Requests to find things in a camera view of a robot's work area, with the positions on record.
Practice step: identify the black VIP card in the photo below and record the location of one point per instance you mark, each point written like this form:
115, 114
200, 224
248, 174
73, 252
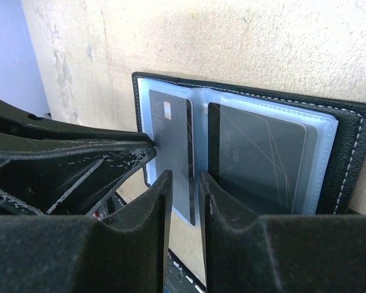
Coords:
172, 132

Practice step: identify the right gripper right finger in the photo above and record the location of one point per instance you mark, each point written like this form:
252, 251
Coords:
247, 252

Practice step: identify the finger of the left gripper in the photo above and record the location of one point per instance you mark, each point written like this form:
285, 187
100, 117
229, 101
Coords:
19, 123
65, 177

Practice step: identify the black card holder wallet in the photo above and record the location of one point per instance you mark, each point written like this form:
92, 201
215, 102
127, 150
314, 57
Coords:
349, 148

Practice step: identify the black card in right sleeve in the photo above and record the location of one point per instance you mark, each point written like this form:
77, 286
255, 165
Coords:
263, 162

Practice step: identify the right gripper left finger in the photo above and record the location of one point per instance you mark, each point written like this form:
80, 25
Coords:
125, 252

